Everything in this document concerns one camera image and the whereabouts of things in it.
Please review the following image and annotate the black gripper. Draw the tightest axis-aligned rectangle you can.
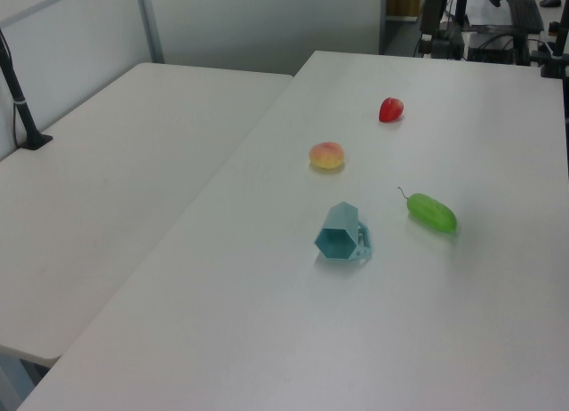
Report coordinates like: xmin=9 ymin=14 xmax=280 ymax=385
xmin=419 ymin=0 xmax=446 ymax=56

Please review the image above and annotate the teal hexagonal mug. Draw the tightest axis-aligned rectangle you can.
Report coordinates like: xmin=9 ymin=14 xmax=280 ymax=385
xmin=314 ymin=201 xmax=373 ymax=265

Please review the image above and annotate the black equipment box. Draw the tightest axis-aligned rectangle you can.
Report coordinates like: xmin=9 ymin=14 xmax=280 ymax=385
xmin=433 ymin=26 xmax=466 ymax=60

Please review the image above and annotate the black vertical pole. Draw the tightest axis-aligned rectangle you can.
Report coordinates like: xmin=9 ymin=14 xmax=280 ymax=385
xmin=453 ymin=0 xmax=470 ymax=29

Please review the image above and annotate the red toy strawberry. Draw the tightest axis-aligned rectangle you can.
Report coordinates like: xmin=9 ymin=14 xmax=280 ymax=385
xmin=378 ymin=96 xmax=405 ymax=124

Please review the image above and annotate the toy peach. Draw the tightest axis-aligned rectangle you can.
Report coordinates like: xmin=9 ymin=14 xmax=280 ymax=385
xmin=309 ymin=141 xmax=346 ymax=171

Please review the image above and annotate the green toy cucumber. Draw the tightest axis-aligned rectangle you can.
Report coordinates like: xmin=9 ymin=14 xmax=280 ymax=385
xmin=397 ymin=186 xmax=459 ymax=236

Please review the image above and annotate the black pole with base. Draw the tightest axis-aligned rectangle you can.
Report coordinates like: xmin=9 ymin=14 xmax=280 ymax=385
xmin=0 ymin=28 xmax=53 ymax=150

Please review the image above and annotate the black camera stand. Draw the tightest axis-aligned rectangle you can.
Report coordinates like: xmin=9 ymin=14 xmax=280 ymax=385
xmin=539 ymin=0 xmax=569 ymax=79

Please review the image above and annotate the grey partition frame post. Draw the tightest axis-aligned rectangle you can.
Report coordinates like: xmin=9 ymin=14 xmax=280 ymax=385
xmin=135 ymin=0 xmax=164 ymax=64

